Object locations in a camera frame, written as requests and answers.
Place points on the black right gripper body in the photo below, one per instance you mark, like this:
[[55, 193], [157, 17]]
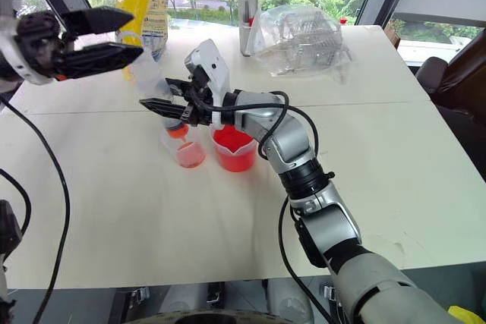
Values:
[[199, 109]]

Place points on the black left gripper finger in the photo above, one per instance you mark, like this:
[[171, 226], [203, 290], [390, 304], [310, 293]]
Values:
[[106, 56], [98, 20]]

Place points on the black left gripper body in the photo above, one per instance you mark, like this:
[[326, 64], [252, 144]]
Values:
[[38, 43]]

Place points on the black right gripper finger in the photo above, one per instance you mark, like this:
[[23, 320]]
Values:
[[167, 109], [180, 88]]

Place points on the clear bottle with orange cap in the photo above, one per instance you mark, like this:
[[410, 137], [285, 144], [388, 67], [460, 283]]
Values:
[[150, 81]]

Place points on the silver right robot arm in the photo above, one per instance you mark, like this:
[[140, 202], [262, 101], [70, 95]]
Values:
[[334, 225]]

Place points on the small clear cup red liquid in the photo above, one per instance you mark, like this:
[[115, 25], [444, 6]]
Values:
[[190, 155]]

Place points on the large clear cup red liquid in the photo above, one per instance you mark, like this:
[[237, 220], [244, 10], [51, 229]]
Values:
[[233, 153]]

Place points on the yellow green snack bag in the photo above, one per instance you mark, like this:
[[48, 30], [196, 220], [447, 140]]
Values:
[[131, 1]]

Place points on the yellow blue printed bag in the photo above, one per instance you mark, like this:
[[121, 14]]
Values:
[[157, 16]]

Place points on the tall silver white box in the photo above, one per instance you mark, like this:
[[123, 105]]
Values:
[[247, 1]]

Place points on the clear plastic bag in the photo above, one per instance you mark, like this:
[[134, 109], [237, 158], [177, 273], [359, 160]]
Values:
[[303, 24]]

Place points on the small red cap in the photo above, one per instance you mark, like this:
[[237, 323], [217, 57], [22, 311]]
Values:
[[343, 19]]

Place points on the dark brown chair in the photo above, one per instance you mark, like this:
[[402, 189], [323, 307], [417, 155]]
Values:
[[459, 89]]

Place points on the yellow object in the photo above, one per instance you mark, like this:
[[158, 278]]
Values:
[[465, 315]]

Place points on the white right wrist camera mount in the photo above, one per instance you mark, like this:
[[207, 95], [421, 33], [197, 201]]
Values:
[[212, 62]]

